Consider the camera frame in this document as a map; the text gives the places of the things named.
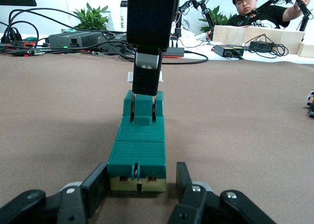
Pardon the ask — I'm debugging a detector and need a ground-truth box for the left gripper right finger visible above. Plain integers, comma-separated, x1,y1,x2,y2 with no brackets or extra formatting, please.
166,161,278,224

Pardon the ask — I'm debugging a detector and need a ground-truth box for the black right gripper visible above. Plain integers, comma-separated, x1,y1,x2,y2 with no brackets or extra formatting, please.
127,0,182,95

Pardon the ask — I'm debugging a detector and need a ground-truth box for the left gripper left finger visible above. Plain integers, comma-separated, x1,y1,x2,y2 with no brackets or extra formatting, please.
0,162,108,224

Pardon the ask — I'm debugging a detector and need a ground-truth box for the green load switch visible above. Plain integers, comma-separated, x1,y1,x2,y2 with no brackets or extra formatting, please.
107,71,167,193

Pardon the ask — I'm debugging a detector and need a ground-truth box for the black leader arm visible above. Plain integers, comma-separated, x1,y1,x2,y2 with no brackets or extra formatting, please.
241,0,314,42

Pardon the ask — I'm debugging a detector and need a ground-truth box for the person left forearm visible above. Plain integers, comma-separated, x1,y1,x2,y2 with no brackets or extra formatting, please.
282,1,302,22

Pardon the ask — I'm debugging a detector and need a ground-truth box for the black hub box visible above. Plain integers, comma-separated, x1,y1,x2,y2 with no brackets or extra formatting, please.
160,47,185,59

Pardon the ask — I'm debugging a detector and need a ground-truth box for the white banner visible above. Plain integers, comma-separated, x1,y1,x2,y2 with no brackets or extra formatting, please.
119,0,130,33

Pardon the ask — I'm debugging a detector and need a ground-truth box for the grey power supply box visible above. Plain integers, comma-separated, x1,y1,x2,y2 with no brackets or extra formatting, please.
48,31,106,49

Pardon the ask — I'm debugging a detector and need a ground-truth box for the black power brick yellow label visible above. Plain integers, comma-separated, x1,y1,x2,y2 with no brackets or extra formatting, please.
214,44,233,58
227,44,245,58

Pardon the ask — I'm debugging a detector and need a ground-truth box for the green potted plant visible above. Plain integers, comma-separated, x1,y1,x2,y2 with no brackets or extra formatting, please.
198,5,229,26
72,2,110,31

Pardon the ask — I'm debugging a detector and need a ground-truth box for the long light wooden block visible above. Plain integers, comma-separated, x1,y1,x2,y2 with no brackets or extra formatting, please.
212,25,305,55

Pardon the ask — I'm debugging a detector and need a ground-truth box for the person in black shirt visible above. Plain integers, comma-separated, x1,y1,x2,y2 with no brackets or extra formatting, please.
224,0,290,30

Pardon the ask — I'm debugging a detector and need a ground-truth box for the black pushbutton orange block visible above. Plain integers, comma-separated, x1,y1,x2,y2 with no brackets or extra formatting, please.
306,89,314,118

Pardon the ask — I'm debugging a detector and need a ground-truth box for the small light wooden block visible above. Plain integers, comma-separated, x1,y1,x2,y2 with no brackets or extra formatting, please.
296,41,314,58

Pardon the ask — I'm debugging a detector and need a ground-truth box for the black adapter with tangled cable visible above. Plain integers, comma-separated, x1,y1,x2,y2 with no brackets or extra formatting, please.
245,33,289,57

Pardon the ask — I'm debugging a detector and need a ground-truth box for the black cable tangle with plugs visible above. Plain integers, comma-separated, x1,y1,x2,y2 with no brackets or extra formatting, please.
0,9,74,54

